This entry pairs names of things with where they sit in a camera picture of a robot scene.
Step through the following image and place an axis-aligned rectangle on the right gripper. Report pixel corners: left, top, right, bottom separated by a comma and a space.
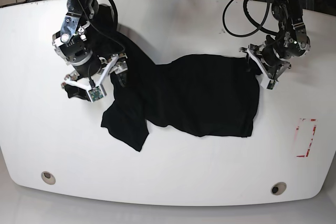
61, 54, 128, 102

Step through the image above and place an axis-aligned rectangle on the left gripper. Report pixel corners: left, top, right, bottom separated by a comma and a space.
239, 42, 291, 82

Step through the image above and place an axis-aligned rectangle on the black graphic t-shirt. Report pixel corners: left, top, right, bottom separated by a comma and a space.
86, 3, 260, 153

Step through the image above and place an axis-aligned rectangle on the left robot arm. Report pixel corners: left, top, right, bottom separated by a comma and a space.
239, 0, 310, 90

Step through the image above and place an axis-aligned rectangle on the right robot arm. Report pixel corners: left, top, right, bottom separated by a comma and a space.
52, 0, 128, 102

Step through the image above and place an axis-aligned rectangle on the red tape rectangle marking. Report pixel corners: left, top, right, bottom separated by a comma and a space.
292, 118, 317, 158

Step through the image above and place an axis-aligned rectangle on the left table grommet hole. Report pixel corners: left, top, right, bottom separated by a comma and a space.
41, 172, 56, 185

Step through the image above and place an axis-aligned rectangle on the table grommet hole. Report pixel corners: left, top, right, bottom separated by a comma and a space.
270, 182, 287, 196
41, 172, 56, 185

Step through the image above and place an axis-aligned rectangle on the right table grommet hole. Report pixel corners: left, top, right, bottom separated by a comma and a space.
270, 182, 287, 196

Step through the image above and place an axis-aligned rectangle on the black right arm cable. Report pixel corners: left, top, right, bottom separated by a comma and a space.
61, 0, 127, 88

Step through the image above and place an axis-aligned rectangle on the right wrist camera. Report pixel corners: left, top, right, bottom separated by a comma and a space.
87, 85, 107, 102

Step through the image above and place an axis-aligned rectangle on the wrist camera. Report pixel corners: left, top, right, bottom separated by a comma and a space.
260, 76, 278, 90
87, 85, 107, 102

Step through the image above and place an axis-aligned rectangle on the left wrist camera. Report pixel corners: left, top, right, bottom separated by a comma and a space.
260, 76, 278, 90

